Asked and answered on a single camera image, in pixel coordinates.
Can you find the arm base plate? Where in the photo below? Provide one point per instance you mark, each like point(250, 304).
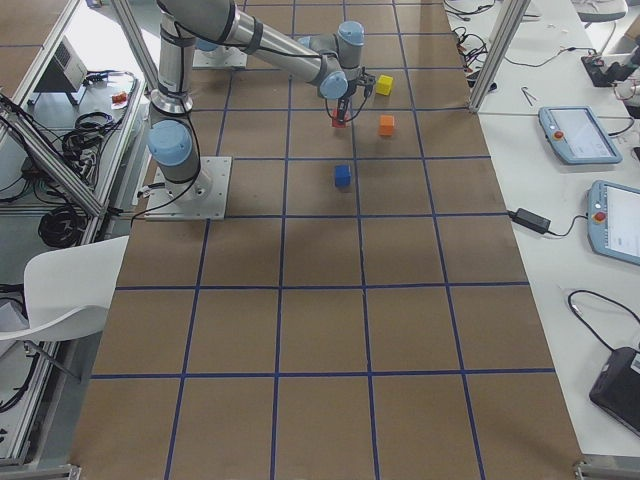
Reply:
point(220, 58)
point(205, 199)

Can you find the teach pendant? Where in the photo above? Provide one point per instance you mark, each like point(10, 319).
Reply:
point(613, 221)
point(576, 136)

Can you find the blue wooden block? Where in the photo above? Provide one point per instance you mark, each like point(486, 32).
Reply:
point(342, 175)

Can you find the teach pendant far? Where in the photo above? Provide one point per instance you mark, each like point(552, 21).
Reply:
point(576, 136)

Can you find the red wooden block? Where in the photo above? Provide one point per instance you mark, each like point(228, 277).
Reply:
point(339, 118)

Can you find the black laptop device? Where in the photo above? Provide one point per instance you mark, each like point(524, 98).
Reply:
point(616, 389)

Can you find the hex key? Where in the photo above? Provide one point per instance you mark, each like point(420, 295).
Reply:
point(530, 98)

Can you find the aluminium frame post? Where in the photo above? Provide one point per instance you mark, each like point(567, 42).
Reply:
point(505, 28)

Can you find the yellow wooden block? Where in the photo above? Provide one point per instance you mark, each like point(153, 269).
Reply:
point(384, 85)

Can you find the orange wooden block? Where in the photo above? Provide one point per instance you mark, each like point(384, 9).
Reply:
point(386, 125)

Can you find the teach pendant near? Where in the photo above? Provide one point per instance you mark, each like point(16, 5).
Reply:
point(613, 221)

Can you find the white chair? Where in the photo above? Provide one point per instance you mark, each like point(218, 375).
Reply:
point(68, 292)

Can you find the black power adapter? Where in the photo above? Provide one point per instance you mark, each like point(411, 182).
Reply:
point(530, 220)

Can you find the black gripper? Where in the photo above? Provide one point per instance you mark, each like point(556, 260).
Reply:
point(351, 90)

